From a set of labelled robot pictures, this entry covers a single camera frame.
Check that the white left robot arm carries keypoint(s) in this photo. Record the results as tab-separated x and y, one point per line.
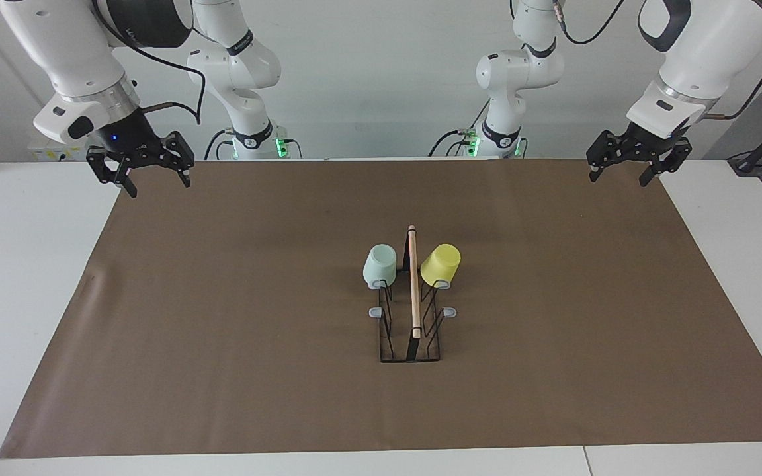
705	53

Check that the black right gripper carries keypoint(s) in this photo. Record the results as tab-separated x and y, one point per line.
126	139

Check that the brown paper mat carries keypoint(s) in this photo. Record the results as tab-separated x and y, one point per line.
222	330

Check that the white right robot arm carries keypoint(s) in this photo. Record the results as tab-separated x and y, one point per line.
70	53

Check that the white power socket box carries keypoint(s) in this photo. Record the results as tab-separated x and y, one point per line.
47	153

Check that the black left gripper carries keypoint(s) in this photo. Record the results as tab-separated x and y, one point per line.
647	140

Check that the pale green plastic cup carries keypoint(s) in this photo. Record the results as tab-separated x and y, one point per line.
380	268

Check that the yellow plastic cup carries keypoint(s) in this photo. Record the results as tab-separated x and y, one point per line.
440	264

